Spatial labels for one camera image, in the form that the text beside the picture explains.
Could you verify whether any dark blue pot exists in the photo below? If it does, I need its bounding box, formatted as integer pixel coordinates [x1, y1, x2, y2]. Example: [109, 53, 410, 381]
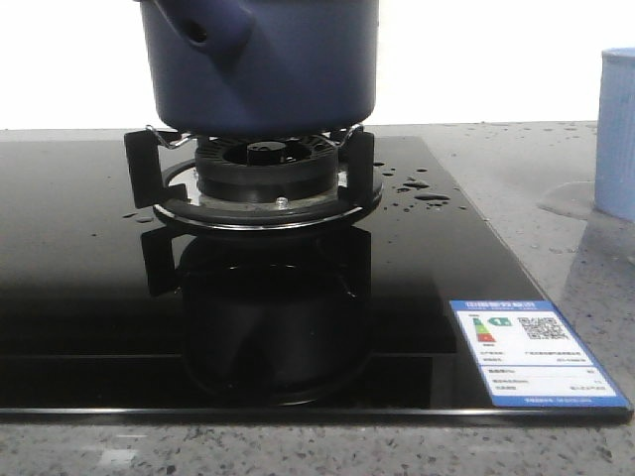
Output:
[139, 1, 379, 137]

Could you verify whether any black gas burner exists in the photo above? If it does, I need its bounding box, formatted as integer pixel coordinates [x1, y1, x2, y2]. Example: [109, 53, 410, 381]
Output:
[194, 136, 338, 203]

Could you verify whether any blue energy label sticker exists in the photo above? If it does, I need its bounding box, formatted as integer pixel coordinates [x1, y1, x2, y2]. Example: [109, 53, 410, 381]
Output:
[449, 299, 631, 410]

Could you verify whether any light blue ribbed cup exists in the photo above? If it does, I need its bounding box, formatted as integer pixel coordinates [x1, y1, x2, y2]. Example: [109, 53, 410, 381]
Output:
[594, 47, 634, 221]

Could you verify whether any black glass gas stove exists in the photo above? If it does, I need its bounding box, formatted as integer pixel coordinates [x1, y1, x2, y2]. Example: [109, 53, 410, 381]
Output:
[1, 137, 633, 425]

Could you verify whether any black pot support grate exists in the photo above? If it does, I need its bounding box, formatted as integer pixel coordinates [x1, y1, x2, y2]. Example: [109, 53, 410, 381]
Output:
[124, 125, 383, 234]

